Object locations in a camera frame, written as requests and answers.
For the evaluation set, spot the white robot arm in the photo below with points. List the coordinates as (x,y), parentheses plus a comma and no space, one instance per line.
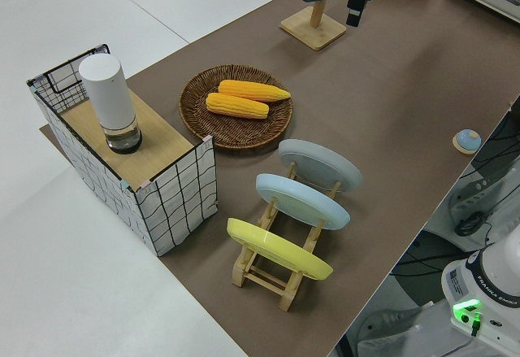
(487,275)

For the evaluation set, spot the wooden mug tree stand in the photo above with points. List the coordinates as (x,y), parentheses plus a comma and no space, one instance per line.
(315,27)

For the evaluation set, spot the brown table mat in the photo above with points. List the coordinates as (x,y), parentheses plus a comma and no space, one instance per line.
(365,101)

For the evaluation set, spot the yellow corn cob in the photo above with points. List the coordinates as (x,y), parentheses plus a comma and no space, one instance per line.
(254,90)
(237,105)

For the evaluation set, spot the grey plate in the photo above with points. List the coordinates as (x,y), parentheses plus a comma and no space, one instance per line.
(321,164)

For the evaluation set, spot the blue call bell wooden base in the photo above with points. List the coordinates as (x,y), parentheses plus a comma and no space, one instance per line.
(467,140)

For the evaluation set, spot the round wicker basket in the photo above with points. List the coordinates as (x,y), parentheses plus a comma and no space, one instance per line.
(227,133)

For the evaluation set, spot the light blue plate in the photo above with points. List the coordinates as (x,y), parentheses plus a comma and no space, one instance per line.
(302,202)

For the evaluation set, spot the yellow plate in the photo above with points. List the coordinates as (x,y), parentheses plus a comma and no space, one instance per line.
(276,249)

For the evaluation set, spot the white cylindrical bottle clear base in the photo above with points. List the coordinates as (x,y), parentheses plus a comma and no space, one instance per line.
(107,97)

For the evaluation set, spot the wooden plate rack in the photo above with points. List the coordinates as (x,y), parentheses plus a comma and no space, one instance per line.
(264,281)

